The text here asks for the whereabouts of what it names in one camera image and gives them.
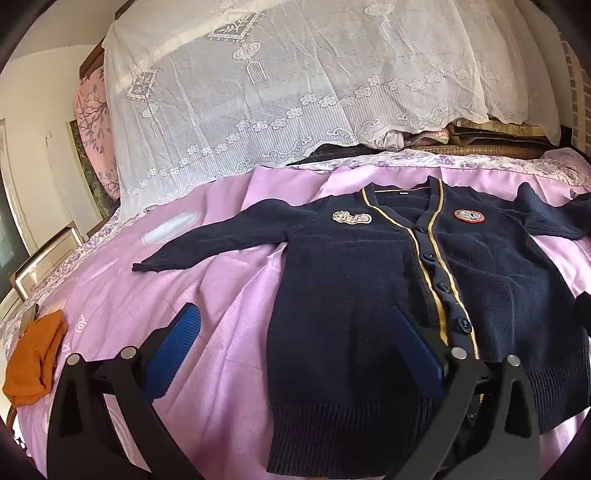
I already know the pink folded quilt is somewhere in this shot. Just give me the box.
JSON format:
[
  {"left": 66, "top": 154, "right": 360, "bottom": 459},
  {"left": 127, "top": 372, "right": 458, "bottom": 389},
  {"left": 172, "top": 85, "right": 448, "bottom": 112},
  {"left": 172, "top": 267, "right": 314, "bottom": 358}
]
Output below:
[{"left": 379, "top": 128, "right": 451, "bottom": 151}]

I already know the green framed painting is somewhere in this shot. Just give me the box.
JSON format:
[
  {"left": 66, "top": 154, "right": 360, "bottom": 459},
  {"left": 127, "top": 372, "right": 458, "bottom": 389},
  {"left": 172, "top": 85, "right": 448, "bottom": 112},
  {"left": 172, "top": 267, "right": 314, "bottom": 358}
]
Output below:
[{"left": 68, "top": 119, "right": 117, "bottom": 224}]

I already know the white lace cloth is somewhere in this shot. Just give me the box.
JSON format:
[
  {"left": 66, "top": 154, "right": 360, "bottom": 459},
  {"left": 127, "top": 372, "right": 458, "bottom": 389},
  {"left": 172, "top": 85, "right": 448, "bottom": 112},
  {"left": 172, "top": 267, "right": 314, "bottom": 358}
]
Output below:
[{"left": 102, "top": 0, "right": 561, "bottom": 222}]

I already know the woven straw mat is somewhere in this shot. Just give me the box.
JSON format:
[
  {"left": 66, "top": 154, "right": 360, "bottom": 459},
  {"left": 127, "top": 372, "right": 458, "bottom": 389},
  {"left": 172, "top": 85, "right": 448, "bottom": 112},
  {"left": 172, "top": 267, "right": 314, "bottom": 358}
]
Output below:
[{"left": 443, "top": 117, "right": 561, "bottom": 158}]

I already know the pink quilt cover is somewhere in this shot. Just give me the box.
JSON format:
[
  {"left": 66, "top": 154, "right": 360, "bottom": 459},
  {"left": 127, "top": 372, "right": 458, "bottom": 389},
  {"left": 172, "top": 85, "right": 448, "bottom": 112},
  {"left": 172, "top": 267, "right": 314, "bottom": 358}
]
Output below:
[{"left": 9, "top": 164, "right": 591, "bottom": 480}]

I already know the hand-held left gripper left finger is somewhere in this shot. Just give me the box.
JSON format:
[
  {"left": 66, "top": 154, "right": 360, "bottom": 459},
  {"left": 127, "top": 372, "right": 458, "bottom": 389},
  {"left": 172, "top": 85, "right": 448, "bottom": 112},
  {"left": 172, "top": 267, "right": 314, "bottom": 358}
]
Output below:
[{"left": 48, "top": 302, "right": 204, "bottom": 480}]

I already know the navy knit cardigan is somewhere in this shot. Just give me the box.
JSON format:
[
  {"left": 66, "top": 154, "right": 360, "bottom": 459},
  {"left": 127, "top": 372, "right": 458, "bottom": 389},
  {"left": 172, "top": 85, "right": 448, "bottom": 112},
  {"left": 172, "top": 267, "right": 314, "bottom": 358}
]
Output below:
[{"left": 131, "top": 175, "right": 591, "bottom": 476}]

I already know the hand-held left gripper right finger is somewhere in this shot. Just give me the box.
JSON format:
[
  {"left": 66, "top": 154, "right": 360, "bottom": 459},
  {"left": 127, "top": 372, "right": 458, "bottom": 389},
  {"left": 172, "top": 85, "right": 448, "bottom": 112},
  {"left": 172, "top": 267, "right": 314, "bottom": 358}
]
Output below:
[{"left": 390, "top": 305, "right": 541, "bottom": 480}]

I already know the purple floral bed sheet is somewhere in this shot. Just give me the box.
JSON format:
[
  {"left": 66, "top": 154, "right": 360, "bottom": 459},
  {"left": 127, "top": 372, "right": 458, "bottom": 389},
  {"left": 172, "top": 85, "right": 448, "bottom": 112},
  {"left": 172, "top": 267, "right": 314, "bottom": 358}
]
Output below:
[{"left": 2, "top": 148, "right": 591, "bottom": 352}]

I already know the orange folded garment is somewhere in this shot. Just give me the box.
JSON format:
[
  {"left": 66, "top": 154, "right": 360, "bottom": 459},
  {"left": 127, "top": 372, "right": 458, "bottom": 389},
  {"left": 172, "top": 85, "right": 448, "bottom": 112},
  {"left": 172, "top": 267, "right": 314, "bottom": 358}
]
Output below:
[{"left": 2, "top": 309, "right": 69, "bottom": 408}]

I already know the dark cloth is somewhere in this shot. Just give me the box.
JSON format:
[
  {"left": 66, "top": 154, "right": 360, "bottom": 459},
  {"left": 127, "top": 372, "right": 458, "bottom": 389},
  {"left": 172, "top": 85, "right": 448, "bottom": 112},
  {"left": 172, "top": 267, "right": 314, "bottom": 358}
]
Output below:
[{"left": 285, "top": 142, "right": 385, "bottom": 168}]

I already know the pink floral hanging cloth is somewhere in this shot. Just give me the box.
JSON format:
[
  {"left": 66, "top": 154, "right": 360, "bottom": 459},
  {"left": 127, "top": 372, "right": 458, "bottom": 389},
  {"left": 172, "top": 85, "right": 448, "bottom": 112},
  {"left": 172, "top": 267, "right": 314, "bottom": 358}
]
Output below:
[{"left": 74, "top": 65, "right": 120, "bottom": 200}]

